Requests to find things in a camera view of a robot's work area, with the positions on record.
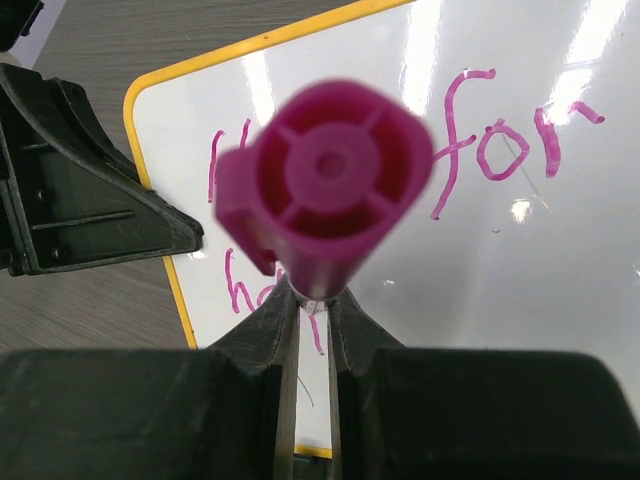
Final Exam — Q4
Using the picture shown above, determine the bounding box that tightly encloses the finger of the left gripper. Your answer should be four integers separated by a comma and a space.
1, 64, 204, 276

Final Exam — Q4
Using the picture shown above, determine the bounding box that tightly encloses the small orange-framed whiteboard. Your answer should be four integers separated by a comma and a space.
122, 0, 640, 460

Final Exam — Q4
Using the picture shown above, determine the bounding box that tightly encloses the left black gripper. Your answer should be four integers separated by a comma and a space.
0, 0, 44, 53

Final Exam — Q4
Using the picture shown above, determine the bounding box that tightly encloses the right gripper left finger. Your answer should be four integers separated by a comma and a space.
1, 280, 299, 479

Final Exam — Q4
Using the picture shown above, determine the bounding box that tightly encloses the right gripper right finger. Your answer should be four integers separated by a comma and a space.
328, 291, 639, 479

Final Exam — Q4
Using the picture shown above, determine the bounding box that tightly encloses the pink-capped whiteboard marker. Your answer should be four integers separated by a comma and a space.
214, 80, 434, 301

